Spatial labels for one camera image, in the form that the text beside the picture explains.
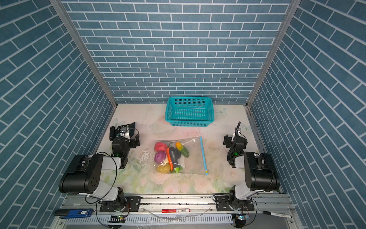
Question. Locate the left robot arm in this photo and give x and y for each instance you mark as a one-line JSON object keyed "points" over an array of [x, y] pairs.
{"points": [[83, 176]]}

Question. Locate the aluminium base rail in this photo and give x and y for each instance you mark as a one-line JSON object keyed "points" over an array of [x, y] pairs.
{"points": [[202, 215]]}

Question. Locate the black toy eggplant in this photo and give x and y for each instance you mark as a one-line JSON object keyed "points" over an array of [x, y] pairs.
{"points": [[175, 156]]}

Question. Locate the orange toy carrot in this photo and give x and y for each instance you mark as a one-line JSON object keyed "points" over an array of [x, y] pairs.
{"points": [[169, 159]]}

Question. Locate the purple toy onion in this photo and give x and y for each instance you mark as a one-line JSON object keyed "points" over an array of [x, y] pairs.
{"points": [[160, 157]]}

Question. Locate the red marker pen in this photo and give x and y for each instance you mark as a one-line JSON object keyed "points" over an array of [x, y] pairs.
{"points": [[175, 211]]}

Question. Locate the yellow toy potato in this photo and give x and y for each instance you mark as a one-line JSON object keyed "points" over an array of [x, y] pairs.
{"points": [[164, 169]]}

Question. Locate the green toy leaf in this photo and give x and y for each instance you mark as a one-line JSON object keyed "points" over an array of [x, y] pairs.
{"points": [[177, 170]]}

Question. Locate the clear zip top bag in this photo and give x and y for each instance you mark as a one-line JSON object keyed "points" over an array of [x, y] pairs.
{"points": [[182, 156]]}

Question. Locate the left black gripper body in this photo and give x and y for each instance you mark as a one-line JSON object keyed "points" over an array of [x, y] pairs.
{"points": [[131, 144]]}

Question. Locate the blue black handheld device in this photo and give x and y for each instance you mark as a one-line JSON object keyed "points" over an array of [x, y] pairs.
{"points": [[73, 213]]}

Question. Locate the red toy pepper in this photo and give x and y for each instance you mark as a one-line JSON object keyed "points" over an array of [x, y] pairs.
{"points": [[160, 146]]}

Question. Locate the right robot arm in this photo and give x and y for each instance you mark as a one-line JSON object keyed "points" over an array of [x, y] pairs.
{"points": [[259, 176]]}

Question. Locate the black white marker pen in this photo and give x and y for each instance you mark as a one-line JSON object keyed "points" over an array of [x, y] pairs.
{"points": [[277, 214]]}

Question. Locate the orange green toy cucumber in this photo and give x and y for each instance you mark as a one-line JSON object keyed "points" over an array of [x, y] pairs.
{"points": [[183, 150]]}

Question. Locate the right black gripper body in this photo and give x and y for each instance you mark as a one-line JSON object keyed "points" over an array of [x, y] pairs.
{"points": [[229, 144]]}

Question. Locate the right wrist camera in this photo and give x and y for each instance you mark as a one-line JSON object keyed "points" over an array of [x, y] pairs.
{"points": [[236, 132]]}

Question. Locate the teal plastic basket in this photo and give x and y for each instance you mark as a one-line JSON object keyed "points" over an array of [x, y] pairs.
{"points": [[188, 111]]}

